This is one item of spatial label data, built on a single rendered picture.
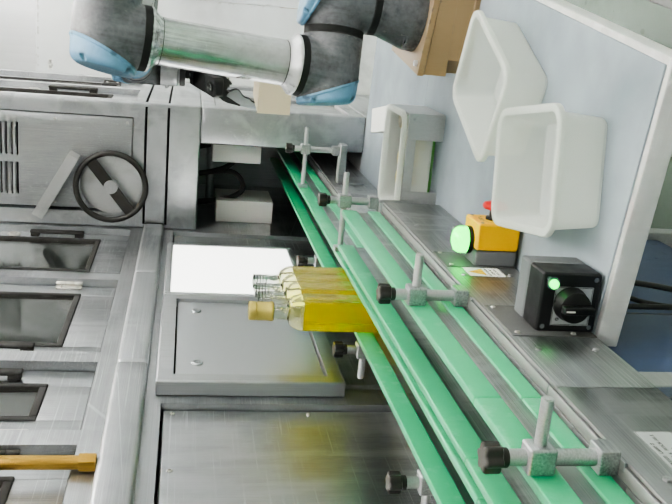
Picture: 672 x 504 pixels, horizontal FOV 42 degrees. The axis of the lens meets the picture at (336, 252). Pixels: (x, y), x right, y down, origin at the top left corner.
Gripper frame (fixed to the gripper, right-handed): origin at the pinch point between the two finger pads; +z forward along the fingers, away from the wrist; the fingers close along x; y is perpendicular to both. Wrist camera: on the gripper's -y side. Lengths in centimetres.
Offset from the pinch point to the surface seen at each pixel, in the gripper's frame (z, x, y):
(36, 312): -49, 49, -27
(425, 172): 32.7, 9.5, -31.9
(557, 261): 32, -4, -104
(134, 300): -28, 45, -28
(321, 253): 15.0, 36.7, -16.5
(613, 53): 36, -31, -96
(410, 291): 15, 5, -97
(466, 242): 27, 4, -80
